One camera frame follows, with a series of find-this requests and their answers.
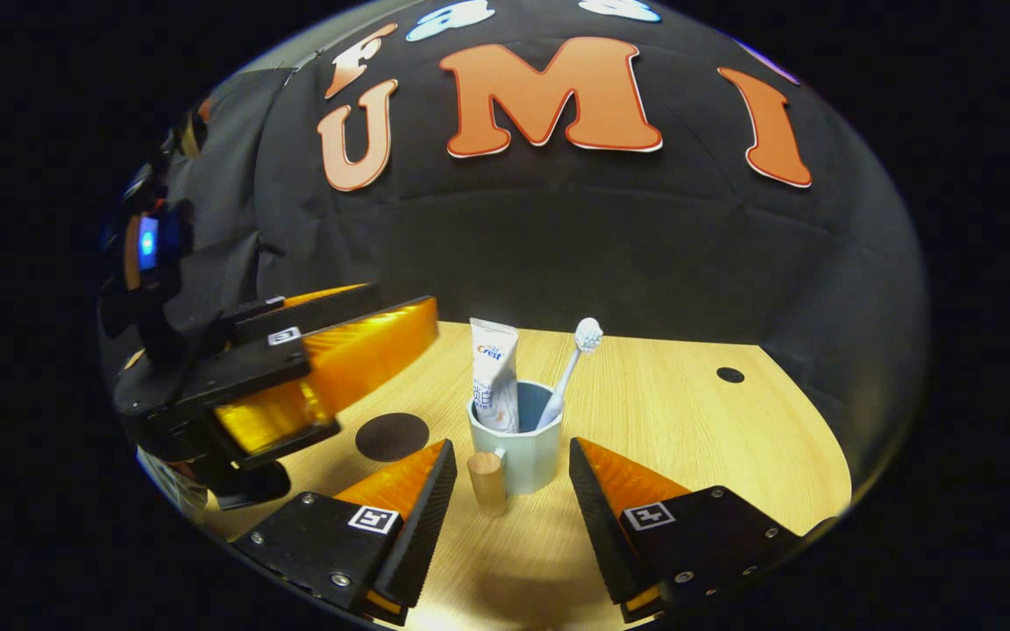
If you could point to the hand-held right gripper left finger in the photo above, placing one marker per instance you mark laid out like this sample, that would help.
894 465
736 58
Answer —
422 535

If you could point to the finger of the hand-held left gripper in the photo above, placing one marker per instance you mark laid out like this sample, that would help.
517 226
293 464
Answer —
330 311
233 377

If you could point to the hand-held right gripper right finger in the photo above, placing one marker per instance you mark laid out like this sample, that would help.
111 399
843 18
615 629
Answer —
601 526

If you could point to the pale green cup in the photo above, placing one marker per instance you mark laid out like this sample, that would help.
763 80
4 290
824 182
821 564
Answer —
531 456

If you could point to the dark brown round coaster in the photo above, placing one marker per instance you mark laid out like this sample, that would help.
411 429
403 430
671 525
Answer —
392 437

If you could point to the white toothbrush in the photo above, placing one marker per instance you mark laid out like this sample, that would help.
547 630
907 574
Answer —
568 372

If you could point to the white toothpaste tube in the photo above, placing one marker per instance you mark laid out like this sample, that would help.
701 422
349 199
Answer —
494 377

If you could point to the wooden desktop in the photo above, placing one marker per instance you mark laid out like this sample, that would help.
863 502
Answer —
689 438

